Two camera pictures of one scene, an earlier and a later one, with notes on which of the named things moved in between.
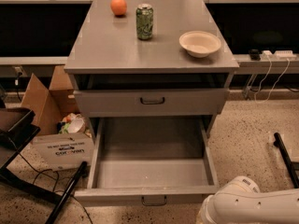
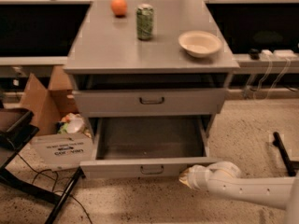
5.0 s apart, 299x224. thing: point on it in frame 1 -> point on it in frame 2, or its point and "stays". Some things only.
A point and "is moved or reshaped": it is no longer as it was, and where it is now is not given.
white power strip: [277, 55] stays
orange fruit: [119, 6] stays
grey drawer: [149, 161] is moved or reshaped
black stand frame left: [16, 131] stays
